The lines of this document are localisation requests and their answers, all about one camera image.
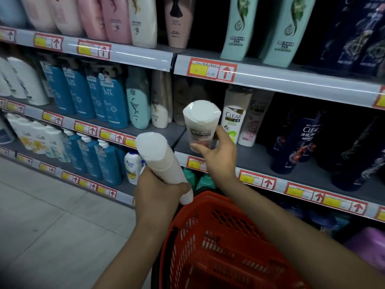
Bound navy round bottle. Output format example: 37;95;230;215
308;212;337;232

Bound white round bottle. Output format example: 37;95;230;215
0;55;28;100
7;56;49;106

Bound white pump bottle blue cap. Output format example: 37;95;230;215
124;152;144;185

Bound white tall bottle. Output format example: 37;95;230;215
128;0;158;49

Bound orange shopping basket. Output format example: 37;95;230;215
150;190;310;289

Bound purple pump bottle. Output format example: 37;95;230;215
342;227;385;274

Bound white pink-label shampoo bottle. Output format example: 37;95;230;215
182;100;222;154
237;90;275;147
135;131;194;206

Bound person's left forearm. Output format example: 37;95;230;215
93;219;169;289

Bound teal curvy bottle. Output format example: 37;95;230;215
126;67;151;130

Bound beige bottle brown base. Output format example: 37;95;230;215
189;79;211;103
173;75;190;127

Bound person's left hand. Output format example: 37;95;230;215
134;166;192;231

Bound pale pink tall bottle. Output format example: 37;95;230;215
19;0;58;33
48;0;85;37

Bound pink bottle black dress print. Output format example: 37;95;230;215
164;0;197;49

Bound white green-label shampoo bottle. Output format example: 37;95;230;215
221;87;253;145

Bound beige bottle white base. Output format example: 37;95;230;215
165;72;174;124
151;70;170;129

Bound row of large navy bottles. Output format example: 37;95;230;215
312;0;385;77

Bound grey metal store shelving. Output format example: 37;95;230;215
0;26;385;223

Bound person's right hand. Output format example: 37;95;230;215
190;125;239;190

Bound grey store shelf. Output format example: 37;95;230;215
0;0;385;225

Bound pale blue tall bottle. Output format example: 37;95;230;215
0;0;28;29

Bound person's right forearm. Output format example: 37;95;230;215
216;177;385;289

